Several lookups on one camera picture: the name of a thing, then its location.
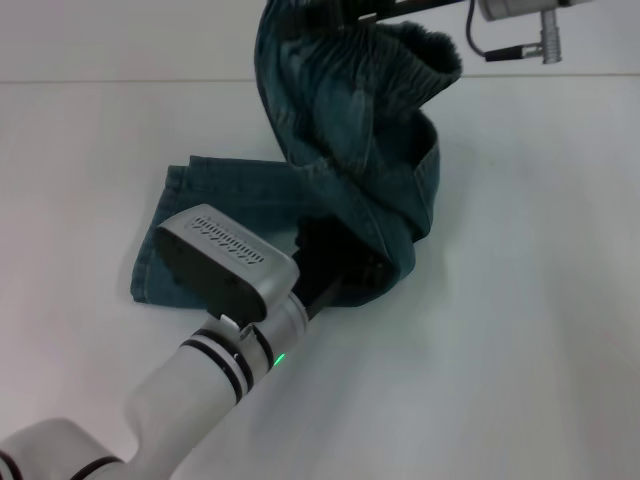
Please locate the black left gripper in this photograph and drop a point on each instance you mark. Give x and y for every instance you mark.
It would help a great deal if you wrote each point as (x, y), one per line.
(345, 255)

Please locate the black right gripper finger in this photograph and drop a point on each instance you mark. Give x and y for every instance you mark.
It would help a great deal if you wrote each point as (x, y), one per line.
(415, 5)

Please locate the blue denim shorts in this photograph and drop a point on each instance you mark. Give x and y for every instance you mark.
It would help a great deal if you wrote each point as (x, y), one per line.
(350, 150)

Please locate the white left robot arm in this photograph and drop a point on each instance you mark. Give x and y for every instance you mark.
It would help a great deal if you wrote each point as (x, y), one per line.
(200, 395)

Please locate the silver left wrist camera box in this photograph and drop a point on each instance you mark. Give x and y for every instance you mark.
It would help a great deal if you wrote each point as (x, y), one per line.
(230, 260)

